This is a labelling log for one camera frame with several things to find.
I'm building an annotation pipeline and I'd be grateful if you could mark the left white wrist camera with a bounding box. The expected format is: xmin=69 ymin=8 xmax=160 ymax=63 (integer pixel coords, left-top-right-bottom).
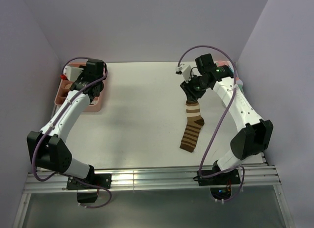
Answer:
xmin=60 ymin=65 xmax=82 ymax=82

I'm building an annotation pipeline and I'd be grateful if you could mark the pink patterned sock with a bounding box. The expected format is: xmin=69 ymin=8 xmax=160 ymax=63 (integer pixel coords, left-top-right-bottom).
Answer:
xmin=217 ymin=61 xmax=244 ymax=91

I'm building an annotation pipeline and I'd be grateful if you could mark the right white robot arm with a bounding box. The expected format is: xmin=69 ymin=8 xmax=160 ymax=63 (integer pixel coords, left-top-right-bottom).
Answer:
xmin=176 ymin=54 xmax=273 ymax=184

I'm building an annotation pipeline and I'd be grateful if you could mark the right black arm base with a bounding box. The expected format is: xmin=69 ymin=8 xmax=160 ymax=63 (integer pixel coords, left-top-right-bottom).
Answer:
xmin=193 ymin=169 xmax=241 ymax=202

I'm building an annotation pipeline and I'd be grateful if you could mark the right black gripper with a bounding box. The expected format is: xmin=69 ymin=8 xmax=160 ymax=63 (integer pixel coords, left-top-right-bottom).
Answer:
xmin=180 ymin=73 xmax=209 ymax=103

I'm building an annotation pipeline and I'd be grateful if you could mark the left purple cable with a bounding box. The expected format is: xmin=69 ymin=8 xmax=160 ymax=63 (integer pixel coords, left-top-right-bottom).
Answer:
xmin=31 ymin=57 xmax=112 ymax=209

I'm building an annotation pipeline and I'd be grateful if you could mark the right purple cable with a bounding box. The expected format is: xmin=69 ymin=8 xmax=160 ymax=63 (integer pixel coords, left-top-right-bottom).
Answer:
xmin=178 ymin=45 xmax=245 ymax=203

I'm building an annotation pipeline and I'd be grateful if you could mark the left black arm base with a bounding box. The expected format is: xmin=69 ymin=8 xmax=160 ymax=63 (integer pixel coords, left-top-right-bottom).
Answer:
xmin=66 ymin=173 xmax=112 ymax=207

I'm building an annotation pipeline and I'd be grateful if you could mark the purple cable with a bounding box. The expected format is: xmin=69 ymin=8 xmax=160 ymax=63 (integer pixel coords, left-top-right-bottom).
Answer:
xmin=178 ymin=45 xmax=245 ymax=203
xmin=31 ymin=57 xmax=112 ymax=209

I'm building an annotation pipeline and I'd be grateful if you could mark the brown striped sock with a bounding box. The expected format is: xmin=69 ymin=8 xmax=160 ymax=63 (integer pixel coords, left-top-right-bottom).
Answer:
xmin=180 ymin=101 xmax=205 ymax=152

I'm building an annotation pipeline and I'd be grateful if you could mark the pink divided organizer tray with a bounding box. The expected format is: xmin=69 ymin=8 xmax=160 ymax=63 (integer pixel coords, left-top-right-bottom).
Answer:
xmin=54 ymin=61 xmax=108 ymax=112

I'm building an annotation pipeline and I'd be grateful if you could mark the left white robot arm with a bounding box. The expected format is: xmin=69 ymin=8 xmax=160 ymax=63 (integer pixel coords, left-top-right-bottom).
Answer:
xmin=26 ymin=58 xmax=108 ymax=188

